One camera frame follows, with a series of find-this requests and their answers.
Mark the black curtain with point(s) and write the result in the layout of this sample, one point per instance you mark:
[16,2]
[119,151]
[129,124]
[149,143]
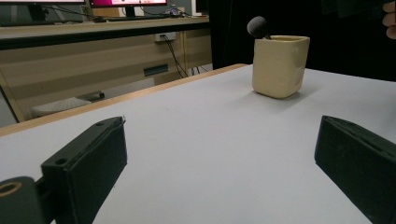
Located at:
[336,37]

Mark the light wooden desk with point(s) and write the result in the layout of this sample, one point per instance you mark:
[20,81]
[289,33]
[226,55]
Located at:
[93,65]

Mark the black object under desk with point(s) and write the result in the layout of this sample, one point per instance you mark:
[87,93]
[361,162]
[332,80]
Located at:
[93,95]

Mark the monitor with pink screen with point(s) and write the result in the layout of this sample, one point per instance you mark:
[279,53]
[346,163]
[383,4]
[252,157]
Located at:
[128,3]

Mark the white power socket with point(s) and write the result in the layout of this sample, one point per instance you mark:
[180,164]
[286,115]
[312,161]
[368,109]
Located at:
[165,36]

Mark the beige square cup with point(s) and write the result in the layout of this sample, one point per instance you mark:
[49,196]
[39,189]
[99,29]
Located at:
[278,67]

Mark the black makeup brush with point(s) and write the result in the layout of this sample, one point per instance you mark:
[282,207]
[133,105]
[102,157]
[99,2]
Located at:
[257,27]

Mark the white perforated object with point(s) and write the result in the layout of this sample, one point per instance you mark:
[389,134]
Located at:
[57,106]

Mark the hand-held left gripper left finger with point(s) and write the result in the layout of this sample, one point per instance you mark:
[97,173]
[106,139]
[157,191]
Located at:
[84,168]

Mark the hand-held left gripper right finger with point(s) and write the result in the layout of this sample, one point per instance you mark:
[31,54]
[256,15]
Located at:
[358,165]

